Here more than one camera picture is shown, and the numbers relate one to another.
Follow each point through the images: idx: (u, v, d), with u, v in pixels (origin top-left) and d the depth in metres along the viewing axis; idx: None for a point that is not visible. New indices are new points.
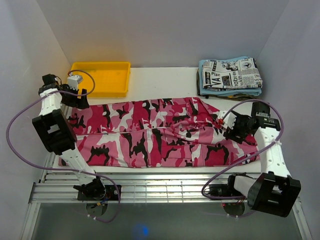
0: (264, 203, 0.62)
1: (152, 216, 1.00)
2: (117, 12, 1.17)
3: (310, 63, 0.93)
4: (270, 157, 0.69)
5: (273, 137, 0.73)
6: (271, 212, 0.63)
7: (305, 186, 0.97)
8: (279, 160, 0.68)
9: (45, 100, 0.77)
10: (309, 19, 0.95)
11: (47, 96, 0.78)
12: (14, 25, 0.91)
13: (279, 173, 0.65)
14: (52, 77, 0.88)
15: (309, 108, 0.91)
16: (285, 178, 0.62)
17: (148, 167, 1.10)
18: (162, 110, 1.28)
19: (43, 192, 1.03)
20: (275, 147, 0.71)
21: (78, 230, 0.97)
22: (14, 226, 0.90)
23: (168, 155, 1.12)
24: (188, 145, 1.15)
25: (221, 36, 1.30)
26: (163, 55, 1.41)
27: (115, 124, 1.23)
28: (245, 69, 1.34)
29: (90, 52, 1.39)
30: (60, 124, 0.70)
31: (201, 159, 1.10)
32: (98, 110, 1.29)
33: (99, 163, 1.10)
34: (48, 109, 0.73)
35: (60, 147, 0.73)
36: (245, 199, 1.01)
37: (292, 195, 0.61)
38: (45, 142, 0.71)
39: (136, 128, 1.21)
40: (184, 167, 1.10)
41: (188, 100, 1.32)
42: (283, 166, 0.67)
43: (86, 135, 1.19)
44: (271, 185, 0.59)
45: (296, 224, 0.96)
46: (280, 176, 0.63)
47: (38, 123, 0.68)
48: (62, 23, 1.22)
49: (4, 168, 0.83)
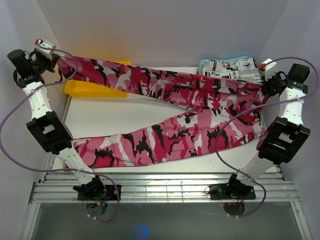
0: (271, 145, 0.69)
1: (152, 216, 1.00)
2: (118, 12, 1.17)
3: (310, 62, 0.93)
4: (288, 109, 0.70)
5: (297, 97, 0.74)
6: (276, 155, 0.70)
7: (305, 186, 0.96)
8: (296, 112, 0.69)
9: (32, 98, 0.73)
10: (308, 20, 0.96)
11: (33, 93, 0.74)
12: (15, 25, 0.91)
13: (291, 120, 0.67)
14: (23, 59, 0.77)
15: (310, 108, 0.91)
16: (297, 126, 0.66)
17: (155, 163, 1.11)
18: (164, 78, 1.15)
19: (43, 192, 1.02)
20: (296, 103, 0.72)
21: (78, 230, 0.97)
22: (14, 225, 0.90)
23: (172, 149, 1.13)
24: (189, 136, 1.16)
25: (221, 36, 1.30)
26: (163, 55, 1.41)
27: (113, 82, 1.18)
28: (245, 69, 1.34)
29: (90, 52, 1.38)
30: (55, 126, 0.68)
31: (204, 147, 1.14)
32: (87, 65, 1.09)
33: (105, 165, 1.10)
34: (39, 111, 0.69)
35: (60, 147, 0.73)
36: (245, 199, 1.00)
37: (299, 142, 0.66)
38: (43, 143, 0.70)
39: (134, 90, 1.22)
40: (189, 157, 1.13)
41: (195, 77, 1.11)
42: (299, 118, 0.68)
43: (88, 139, 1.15)
44: (280, 126, 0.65)
45: (297, 225, 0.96)
46: (292, 123, 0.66)
47: (32, 126, 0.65)
48: (63, 23, 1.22)
49: (3, 168, 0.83)
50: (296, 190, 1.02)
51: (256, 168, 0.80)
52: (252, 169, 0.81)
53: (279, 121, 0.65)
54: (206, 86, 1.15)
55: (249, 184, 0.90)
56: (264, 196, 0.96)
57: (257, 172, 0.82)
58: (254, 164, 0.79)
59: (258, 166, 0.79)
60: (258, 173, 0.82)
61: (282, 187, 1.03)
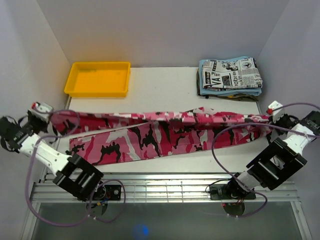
0: (261, 164, 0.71)
1: (152, 216, 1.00)
2: (118, 12, 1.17)
3: (311, 62, 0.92)
4: (291, 138, 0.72)
5: (306, 132, 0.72)
6: (263, 176, 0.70)
7: (305, 186, 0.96)
8: (298, 142, 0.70)
9: (39, 153, 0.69)
10: (308, 19, 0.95)
11: (37, 147, 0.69)
12: (14, 25, 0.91)
13: (291, 147, 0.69)
14: (6, 121, 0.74)
15: (310, 108, 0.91)
16: (295, 153, 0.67)
17: (160, 156, 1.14)
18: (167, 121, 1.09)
19: (43, 192, 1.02)
20: (301, 137, 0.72)
21: (78, 230, 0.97)
22: (14, 225, 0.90)
23: (178, 143, 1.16)
24: (195, 132, 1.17)
25: (221, 36, 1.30)
26: (163, 55, 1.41)
27: (115, 121, 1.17)
28: (245, 69, 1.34)
29: (90, 52, 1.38)
30: (84, 167, 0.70)
31: (209, 143, 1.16)
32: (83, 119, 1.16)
33: (111, 162, 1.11)
34: (57, 162, 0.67)
35: (92, 188, 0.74)
36: (245, 199, 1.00)
37: (291, 169, 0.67)
38: (75, 191, 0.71)
39: (137, 121, 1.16)
40: (195, 152, 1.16)
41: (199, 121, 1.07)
42: (300, 149, 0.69)
43: (93, 135, 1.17)
44: (277, 147, 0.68)
45: (297, 225, 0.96)
46: (292, 150, 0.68)
47: (61, 180, 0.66)
48: (62, 23, 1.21)
49: (3, 168, 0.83)
50: (296, 190, 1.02)
51: (248, 179, 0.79)
52: (244, 178, 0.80)
53: (278, 142, 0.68)
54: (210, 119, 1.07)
55: (246, 190, 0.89)
56: (265, 201, 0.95)
57: (249, 182, 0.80)
58: (246, 176, 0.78)
59: (250, 178, 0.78)
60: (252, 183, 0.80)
61: (282, 187, 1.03)
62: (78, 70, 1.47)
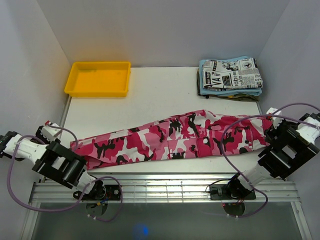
0: (274, 154, 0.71)
1: (152, 216, 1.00)
2: (118, 11, 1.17)
3: (312, 62, 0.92)
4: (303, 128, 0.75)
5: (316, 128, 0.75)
6: (275, 165, 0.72)
7: (305, 187, 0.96)
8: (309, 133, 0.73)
9: (21, 148, 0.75)
10: (309, 19, 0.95)
11: (18, 144, 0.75)
12: (14, 24, 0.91)
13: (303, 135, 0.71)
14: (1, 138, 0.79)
15: (311, 108, 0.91)
16: (307, 143, 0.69)
17: (161, 158, 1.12)
18: (166, 142, 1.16)
19: (43, 192, 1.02)
20: (313, 129, 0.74)
21: (78, 230, 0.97)
22: (14, 225, 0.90)
23: (177, 147, 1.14)
24: (195, 137, 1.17)
25: (221, 35, 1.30)
26: (163, 55, 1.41)
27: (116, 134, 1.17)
28: (245, 69, 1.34)
29: (90, 52, 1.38)
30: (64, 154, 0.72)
31: (209, 148, 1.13)
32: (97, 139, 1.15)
33: (111, 163, 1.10)
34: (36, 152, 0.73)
35: (77, 175, 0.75)
36: (245, 199, 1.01)
37: (303, 158, 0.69)
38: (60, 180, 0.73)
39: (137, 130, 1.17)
40: (195, 157, 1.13)
41: (197, 143, 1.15)
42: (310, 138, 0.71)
43: (93, 137, 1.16)
44: (289, 135, 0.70)
45: (296, 225, 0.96)
46: (304, 139, 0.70)
47: (40, 168, 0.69)
48: (62, 22, 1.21)
49: (3, 168, 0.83)
50: (296, 190, 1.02)
51: (253, 174, 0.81)
52: (250, 174, 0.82)
53: (290, 130, 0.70)
54: (206, 140, 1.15)
55: (249, 189, 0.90)
56: (266, 201, 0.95)
57: (255, 178, 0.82)
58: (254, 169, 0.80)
59: (256, 172, 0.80)
60: (255, 180, 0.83)
61: (282, 187, 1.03)
62: (78, 70, 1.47)
